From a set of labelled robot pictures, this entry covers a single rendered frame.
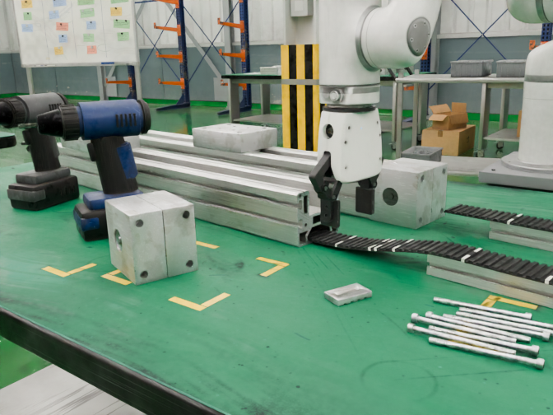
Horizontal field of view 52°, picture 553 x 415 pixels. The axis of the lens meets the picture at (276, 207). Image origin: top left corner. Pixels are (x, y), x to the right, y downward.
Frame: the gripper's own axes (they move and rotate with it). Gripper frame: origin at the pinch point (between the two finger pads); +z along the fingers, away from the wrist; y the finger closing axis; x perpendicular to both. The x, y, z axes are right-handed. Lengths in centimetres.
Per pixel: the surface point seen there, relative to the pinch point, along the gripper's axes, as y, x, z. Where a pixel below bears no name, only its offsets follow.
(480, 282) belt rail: -1.9, -21.7, 4.7
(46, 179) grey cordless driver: -18, 60, 0
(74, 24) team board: 250, 551, -56
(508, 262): 0.8, -23.7, 2.4
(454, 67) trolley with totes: 293, 132, -9
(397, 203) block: 14.1, 0.4, 1.9
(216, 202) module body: -3.8, 25.6, 2.1
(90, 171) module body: -5, 67, 2
